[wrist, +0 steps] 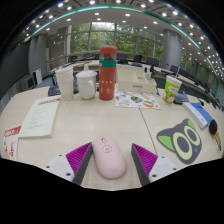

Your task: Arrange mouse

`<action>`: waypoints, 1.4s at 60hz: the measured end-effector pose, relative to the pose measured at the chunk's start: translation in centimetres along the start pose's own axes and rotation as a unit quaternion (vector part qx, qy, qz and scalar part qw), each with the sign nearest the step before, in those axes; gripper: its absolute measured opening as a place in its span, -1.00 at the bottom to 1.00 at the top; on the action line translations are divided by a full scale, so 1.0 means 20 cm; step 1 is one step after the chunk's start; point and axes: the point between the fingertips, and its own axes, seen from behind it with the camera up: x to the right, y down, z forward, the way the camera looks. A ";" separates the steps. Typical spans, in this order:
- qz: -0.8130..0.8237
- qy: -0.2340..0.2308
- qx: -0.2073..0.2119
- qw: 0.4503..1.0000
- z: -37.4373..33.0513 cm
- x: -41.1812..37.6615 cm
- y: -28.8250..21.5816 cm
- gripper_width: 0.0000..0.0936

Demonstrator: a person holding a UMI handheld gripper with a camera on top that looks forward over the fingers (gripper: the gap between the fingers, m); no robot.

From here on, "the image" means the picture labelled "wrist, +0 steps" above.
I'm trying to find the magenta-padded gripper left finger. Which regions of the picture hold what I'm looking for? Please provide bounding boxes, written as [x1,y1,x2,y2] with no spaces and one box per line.
[44,142,94,186]

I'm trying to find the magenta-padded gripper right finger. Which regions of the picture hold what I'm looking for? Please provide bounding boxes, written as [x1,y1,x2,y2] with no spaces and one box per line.
[130,143,181,187]

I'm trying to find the pink computer mouse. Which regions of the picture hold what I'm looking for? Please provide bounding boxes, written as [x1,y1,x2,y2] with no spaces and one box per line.
[92,135,128,180]

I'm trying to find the cat-shaped grey green mouse pad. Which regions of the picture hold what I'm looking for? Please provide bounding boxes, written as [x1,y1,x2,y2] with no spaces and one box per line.
[156,117,203,165]

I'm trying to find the cream booklet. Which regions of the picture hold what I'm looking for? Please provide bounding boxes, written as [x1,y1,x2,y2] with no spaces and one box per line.
[18,95,62,139]

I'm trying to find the red white leaflet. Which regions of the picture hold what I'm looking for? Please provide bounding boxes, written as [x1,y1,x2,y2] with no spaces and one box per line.
[3,125,23,161]

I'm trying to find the blue white book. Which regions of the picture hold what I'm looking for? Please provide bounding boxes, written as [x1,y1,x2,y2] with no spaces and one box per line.
[181,101,214,130]

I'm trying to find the colourful sticker sheet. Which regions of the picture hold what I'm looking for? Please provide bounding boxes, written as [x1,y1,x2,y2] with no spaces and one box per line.
[114,90,163,111]

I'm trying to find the green white cup with straw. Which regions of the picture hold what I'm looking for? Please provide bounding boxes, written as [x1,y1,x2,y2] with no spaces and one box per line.
[162,68,183,105]

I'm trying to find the white lidded mug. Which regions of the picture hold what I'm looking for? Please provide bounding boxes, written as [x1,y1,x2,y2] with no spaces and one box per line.
[75,69,98,101]

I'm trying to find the white cardboard box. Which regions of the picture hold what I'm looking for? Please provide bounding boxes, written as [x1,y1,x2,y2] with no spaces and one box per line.
[116,66,158,94]

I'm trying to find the white floor appliance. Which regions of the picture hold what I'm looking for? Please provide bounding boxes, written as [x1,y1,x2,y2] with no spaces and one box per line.
[32,68,44,86]

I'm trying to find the red drink bottle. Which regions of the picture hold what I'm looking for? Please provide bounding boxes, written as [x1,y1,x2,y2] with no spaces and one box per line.
[98,45,118,102]

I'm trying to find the dark office chairs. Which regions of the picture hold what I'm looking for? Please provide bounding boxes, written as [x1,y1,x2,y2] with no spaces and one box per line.
[68,52,214,88]

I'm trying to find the ceiling lights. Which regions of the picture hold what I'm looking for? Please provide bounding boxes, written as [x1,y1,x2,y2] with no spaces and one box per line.
[21,0,224,73]

